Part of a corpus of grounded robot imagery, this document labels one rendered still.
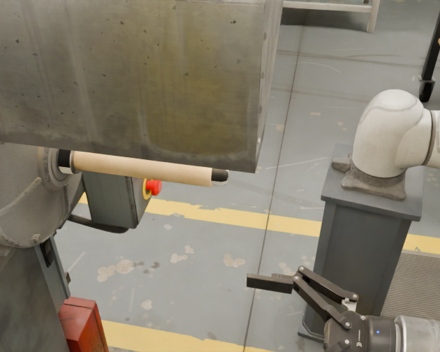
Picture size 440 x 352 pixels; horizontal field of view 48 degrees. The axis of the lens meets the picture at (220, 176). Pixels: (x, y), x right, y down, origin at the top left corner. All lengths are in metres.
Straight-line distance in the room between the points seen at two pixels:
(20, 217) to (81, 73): 0.29
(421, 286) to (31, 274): 1.63
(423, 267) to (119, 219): 1.57
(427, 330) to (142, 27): 0.55
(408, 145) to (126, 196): 0.78
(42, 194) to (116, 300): 1.45
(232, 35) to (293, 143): 2.52
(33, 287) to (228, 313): 1.10
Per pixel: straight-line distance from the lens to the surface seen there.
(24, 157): 0.63
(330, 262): 1.66
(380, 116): 1.38
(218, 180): 0.62
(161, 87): 0.39
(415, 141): 1.41
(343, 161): 1.54
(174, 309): 2.04
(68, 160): 0.66
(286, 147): 2.83
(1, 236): 0.65
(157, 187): 1.03
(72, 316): 1.31
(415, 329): 0.74
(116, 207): 1.00
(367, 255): 1.61
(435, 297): 2.23
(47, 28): 0.40
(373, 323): 0.74
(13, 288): 0.99
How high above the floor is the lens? 1.65
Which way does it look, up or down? 39 degrees down
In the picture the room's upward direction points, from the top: straight up
